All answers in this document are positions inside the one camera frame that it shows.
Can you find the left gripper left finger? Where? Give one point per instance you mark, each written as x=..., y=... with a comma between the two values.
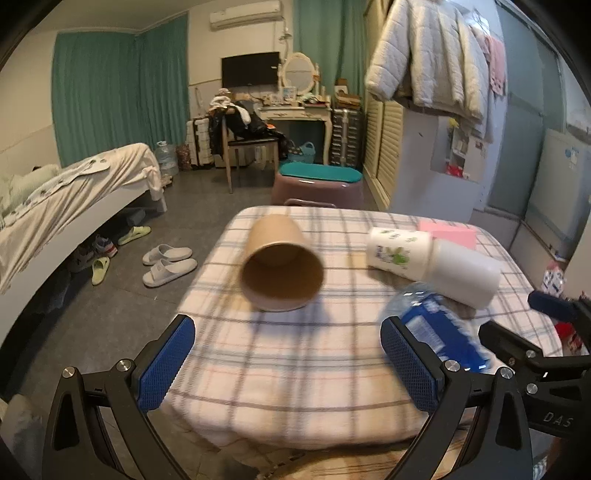
x=77, y=444

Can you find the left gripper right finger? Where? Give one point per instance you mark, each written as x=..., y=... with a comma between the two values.
x=498, y=444

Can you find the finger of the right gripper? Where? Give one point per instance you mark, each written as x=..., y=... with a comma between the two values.
x=517, y=343
x=564, y=310

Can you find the blue label clear plastic cup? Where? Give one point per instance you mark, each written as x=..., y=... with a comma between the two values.
x=430, y=321

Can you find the white paper cup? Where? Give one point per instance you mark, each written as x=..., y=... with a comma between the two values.
x=462, y=274

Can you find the white floral printed cup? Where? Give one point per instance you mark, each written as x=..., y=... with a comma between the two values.
x=402, y=252

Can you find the brown paper cup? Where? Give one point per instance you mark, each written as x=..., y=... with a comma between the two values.
x=279, y=270

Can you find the white printed plastic bag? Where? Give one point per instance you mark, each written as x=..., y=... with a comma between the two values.
x=553, y=281

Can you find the white refrigerator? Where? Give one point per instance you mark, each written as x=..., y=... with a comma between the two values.
x=559, y=204

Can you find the green slipper near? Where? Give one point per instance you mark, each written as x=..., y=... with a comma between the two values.
x=100, y=268

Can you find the green slipper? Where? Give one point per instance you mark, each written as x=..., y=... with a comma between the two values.
x=100, y=268
x=134, y=233

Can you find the white slipper near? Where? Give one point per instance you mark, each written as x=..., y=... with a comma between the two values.
x=164, y=271

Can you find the white slipper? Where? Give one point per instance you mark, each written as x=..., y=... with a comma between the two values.
x=164, y=271
x=165, y=252

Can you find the white slipper far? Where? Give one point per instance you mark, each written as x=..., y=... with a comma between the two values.
x=165, y=252

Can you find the green slipper far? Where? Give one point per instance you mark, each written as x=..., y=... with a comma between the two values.
x=134, y=233

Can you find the plaid checkered tablecloth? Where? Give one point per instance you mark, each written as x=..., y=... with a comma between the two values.
x=311, y=378

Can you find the bed with beige bedding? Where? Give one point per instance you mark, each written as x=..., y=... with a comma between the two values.
x=59, y=215

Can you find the white wardrobe cabinet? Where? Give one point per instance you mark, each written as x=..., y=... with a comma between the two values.
x=423, y=187

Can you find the large water jug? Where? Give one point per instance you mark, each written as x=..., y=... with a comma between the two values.
x=166, y=158

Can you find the white suitcase behind chair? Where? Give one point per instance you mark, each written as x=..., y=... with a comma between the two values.
x=199, y=142

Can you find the pink hanging garment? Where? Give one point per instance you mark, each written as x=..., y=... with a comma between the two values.
x=495, y=54

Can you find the purple stool with teal cushion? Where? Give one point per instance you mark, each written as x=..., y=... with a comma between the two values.
x=303, y=184

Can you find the wooden chair with clothes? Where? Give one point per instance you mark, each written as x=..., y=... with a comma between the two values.
x=233, y=125

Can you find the silver ribbed suitcase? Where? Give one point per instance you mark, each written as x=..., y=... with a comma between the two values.
x=347, y=138

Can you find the white puffer jacket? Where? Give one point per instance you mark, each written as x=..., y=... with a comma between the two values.
x=427, y=52

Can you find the teal plastic basket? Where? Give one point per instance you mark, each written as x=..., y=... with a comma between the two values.
x=305, y=153

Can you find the teal curtain left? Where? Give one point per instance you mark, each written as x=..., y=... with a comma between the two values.
x=111, y=89

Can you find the teal curtain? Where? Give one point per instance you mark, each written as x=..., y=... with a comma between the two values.
x=111, y=89
x=332, y=34

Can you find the white vanity dressing table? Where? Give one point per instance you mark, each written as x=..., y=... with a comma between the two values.
x=307, y=112

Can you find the oval vanity mirror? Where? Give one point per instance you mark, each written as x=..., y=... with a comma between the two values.
x=300, y=72

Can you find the teal curtain right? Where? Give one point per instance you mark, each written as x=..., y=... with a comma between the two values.
x=332, y=34

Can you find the white air conditioner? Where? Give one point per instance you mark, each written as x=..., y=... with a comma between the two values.
x=246, y=14

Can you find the black wall television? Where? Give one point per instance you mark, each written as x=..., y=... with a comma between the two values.
x=256, y=69

